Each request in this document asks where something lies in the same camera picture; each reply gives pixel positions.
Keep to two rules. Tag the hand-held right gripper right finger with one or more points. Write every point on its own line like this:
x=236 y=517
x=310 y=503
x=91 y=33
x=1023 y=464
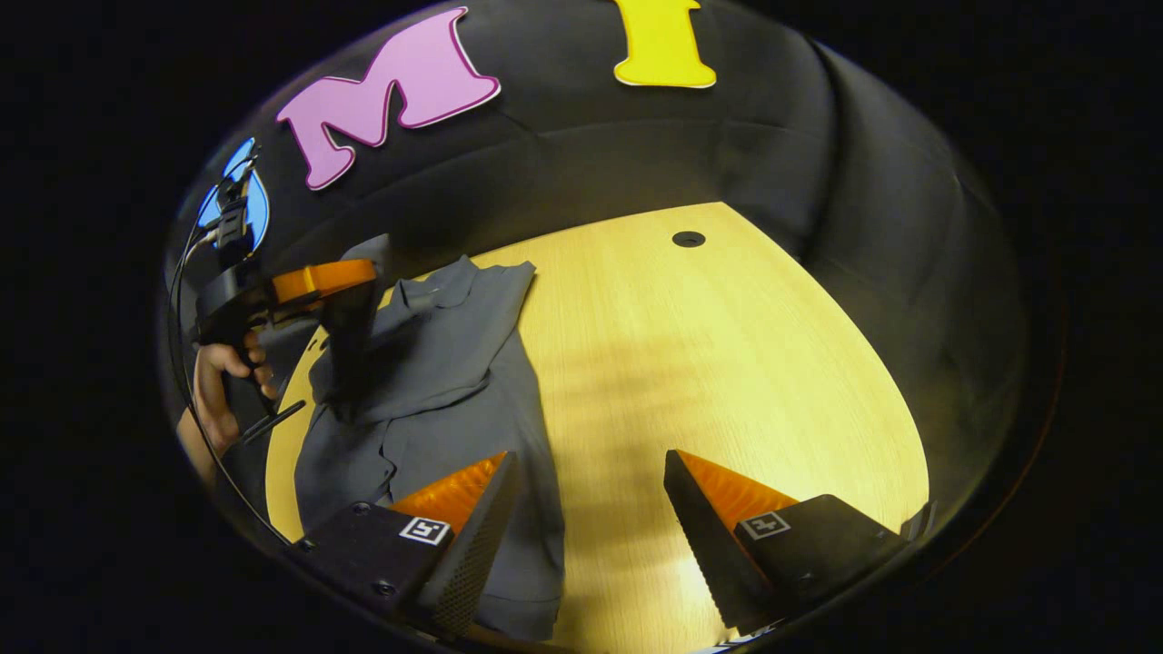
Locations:
x=709 y=545

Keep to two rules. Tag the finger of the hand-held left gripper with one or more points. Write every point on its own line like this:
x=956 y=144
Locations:
x=350 y=336

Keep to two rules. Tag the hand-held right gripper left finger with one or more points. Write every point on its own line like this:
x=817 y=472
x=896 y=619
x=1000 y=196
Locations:
x=472 y=554

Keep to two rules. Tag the grey button shirt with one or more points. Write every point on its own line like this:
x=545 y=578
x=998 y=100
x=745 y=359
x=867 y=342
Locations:
x=454 y=391

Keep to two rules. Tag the black backdrop cloth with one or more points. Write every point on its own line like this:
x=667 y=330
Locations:
x=636 y=154

